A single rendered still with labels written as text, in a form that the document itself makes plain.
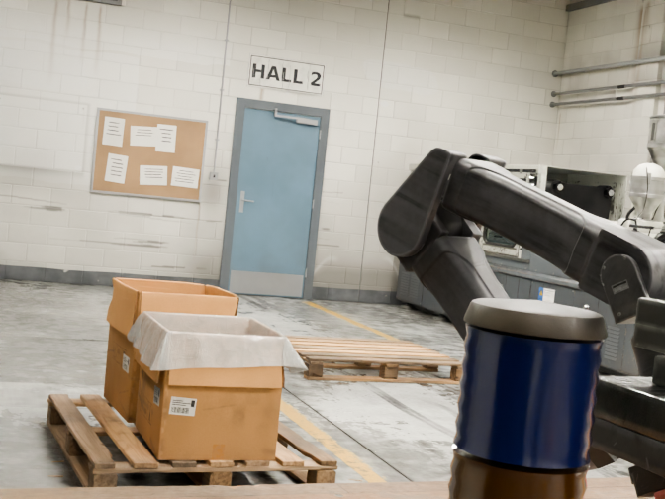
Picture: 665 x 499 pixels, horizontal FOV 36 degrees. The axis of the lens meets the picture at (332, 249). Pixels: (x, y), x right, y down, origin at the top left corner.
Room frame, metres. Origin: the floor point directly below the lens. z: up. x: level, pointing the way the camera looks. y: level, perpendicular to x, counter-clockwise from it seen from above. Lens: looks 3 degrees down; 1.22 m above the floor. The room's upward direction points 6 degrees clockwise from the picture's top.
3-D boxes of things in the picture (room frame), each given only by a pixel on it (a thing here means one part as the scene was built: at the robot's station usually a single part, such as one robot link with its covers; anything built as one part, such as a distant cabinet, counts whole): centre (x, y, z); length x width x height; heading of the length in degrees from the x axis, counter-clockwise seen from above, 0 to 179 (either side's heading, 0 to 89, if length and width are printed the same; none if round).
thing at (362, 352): (7.36, -0.30, 0.07); 1.20 x 1.00 x 0.14; 112
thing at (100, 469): (4.50, 0.58, 0.07); 1.20 x 1.00 x 0.14; 24
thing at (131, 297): (4.77, 0.71, 0.43); 0.57 x 0.53 x 0.58; 24
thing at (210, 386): (4.21, 0.45, 0.40); 0.66 x 0.62 x 0.50; 21
